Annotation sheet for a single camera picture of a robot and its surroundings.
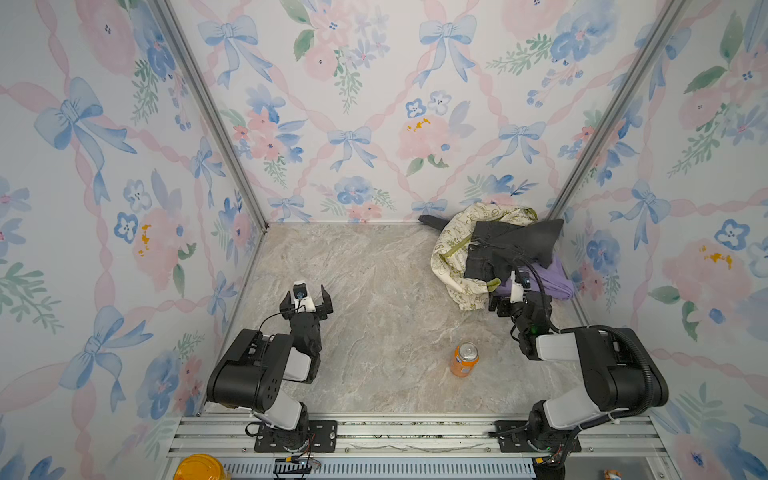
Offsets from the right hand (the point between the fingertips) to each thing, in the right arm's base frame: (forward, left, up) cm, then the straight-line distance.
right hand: (506, 286), depth 94 cm
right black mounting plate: (-40, +6, -6) cm, 41 cm away
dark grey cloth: (+13, +2, +4) cm, 13 cm away
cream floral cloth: (+11, +17, +5) cm, 21 cm away
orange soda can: (-24, +17, +4) cm, 30 cm away
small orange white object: (-47, -14, -5) cm, 50 cm away
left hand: (-5, +61, +6) cm, 62 cm away
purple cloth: (+3, -18, -2) cm, 18 cm away
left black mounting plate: (-41, +55, -5) cm, 68 cm away
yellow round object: (-48, +76, +4) cm, 90 cm away
